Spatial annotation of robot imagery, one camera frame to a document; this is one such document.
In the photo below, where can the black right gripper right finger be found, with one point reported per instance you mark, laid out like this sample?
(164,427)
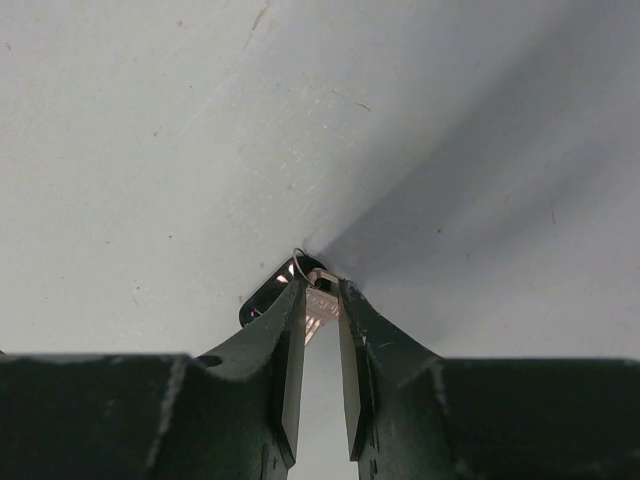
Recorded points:
(412,414)

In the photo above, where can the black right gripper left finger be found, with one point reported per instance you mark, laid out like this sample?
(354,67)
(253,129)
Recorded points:
(232,413)

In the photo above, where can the key with black tag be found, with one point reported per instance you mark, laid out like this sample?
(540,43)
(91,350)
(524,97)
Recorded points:
(322,297)

